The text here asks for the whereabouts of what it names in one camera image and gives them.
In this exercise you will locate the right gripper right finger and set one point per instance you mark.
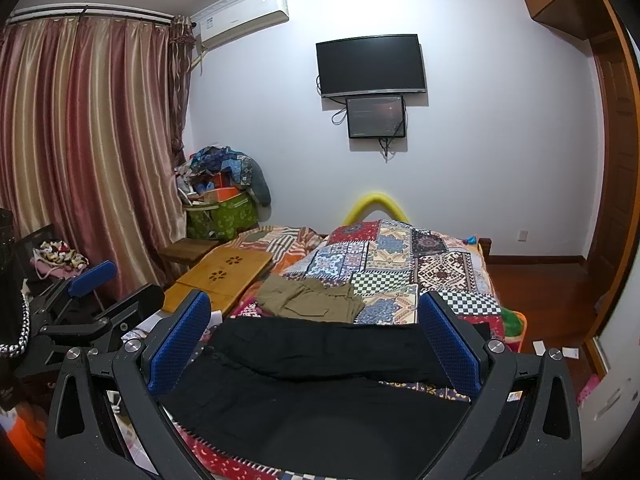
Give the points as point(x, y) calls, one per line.
point(522, 422)

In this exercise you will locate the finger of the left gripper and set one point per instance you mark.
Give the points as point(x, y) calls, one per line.
point(92, 279)
point(128, 313)

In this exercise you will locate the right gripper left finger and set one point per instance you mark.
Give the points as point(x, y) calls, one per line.
point(83, 439)

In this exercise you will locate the black pants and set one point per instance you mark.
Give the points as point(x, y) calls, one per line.
point(342, 400)

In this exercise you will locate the white paper scrap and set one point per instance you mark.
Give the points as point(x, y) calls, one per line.
point(570, 353)
point(539, 347)

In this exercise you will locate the white plastic storage box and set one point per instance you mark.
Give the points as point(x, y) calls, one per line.
point(607, 410)

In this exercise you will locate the pink croc shoe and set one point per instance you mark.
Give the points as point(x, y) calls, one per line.
point(588, 388)

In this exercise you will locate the small wooden stool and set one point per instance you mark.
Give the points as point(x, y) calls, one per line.
point(186, 252)

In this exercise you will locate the green orange fleece blanket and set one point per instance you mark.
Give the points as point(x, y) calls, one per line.
point(514, 329)

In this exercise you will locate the wooden lap desk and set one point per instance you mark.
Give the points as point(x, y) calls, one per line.
point(223, 275)

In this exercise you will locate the green storage bag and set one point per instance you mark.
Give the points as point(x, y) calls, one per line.
point(221, 221)

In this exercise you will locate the pile of blue clothes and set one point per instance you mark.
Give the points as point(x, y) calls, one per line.
point(211, 168)

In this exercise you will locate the red gold striped curtain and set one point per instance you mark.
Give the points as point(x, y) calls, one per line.
point(92, 116)

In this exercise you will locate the khaki folded pants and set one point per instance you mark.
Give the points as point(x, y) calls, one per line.
point(309, 299)

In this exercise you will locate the wooden door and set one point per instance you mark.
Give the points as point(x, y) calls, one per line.
point(615, 238)

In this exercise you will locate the patchwork patterned bed cover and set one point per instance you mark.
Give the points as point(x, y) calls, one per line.
point(390, 265)

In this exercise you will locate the yellow foam tube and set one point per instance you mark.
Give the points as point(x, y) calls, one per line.
point(371, 200)

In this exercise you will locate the white air conditioner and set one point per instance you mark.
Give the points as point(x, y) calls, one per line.
point(220, 25)

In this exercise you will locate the white wall socket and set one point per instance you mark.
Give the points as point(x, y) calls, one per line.
point(523, 235)

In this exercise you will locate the curtain rail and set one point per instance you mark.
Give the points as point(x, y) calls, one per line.
point(55, 10)

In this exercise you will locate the small black wall monitor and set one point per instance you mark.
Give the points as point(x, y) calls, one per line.
point(376, 117)

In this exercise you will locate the large black wall television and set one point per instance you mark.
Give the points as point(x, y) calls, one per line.
point(370, 65)

